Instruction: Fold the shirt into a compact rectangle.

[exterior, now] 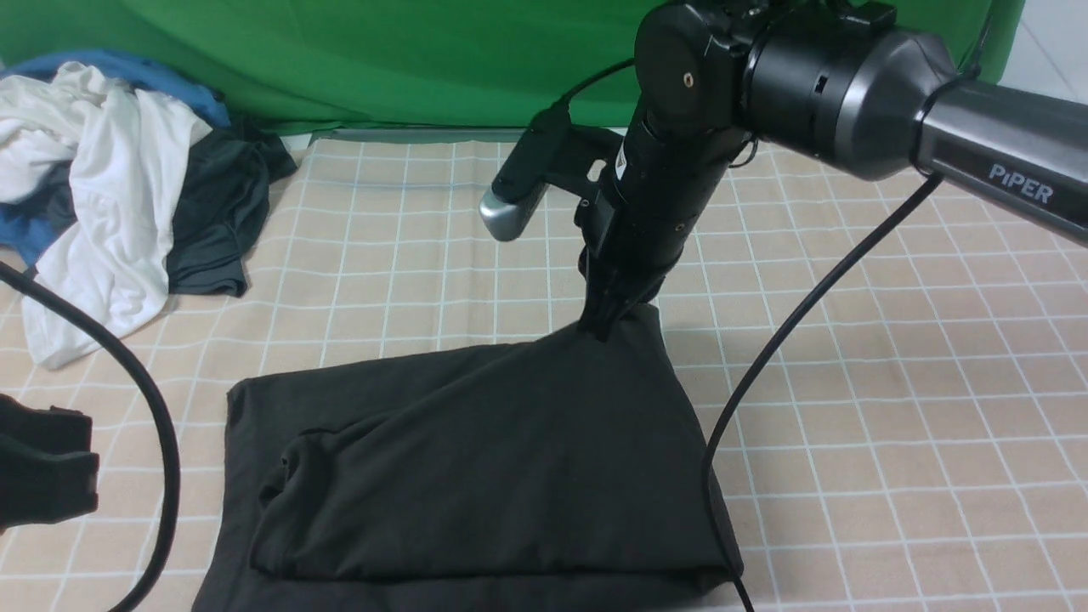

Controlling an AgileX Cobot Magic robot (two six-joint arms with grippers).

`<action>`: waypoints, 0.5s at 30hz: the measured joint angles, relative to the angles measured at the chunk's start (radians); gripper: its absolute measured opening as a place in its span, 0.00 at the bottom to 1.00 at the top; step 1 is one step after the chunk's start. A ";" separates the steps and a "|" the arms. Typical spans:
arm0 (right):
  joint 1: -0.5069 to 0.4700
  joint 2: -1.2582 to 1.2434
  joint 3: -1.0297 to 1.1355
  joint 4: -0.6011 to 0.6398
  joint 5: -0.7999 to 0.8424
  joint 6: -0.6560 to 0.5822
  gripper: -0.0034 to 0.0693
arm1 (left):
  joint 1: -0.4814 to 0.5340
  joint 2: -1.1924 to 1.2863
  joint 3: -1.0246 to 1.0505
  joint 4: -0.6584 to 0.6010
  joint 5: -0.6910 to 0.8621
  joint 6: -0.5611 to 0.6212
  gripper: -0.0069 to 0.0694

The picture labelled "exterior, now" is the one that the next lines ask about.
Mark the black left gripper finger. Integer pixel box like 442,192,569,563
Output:
1,394,99,530

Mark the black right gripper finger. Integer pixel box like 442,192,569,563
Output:
578,272,664,342

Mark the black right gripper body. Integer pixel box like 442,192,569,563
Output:
574,110,750,298

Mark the dark gray long-sleeve top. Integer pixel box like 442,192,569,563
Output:
193,303,745,611

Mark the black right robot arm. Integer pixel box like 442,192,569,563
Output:
576,1,1085,340

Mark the blue crumpled garment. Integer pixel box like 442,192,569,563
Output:
3,49,232,267

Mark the white crumpled shirt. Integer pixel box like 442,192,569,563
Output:
1,62,213,336

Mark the dark teal crumpled garment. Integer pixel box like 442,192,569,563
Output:
1,117,297,298

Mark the green backdrop cloth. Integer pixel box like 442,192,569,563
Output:
0,0,1026,139

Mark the beige checkered tablecloth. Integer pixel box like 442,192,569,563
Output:
0,127,1088,612

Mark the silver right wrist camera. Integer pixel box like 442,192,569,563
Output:
479,101,621,241

